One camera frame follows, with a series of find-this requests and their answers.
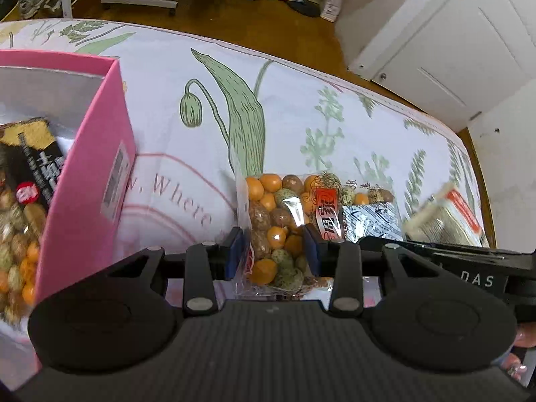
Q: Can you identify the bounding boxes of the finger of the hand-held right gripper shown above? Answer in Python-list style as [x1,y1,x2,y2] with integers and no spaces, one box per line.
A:
[359,236,436,256]

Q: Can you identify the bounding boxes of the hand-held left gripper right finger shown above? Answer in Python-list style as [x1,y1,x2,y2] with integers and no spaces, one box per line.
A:
[304,224,440,319]

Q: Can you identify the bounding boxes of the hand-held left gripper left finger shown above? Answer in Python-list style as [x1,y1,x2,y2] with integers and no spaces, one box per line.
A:
[107,227,246,318]

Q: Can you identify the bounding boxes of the clear snack packet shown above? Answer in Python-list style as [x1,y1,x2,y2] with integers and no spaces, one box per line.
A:
[403,183,483,247]

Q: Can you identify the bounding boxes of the clear bag of coated nuts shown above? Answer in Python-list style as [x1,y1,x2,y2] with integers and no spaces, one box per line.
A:
[0,188,48,328]
[233,171,403,299]

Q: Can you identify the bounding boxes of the pink cardboard box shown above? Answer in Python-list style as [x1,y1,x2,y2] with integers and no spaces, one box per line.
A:
[0,49,137,328]

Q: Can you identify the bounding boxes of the black snack packet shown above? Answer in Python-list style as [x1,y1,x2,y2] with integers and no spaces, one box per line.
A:
[0,117,70,219]

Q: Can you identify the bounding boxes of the person's right hand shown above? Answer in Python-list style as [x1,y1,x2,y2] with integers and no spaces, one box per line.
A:
[505,322,536,384]

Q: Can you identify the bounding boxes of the floral bed sheet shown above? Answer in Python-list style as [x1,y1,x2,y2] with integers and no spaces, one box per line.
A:
[0,18,497,306]

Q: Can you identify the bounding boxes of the white wardrobe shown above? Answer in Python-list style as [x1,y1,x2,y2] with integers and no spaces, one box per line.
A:
[334,0,536,131]

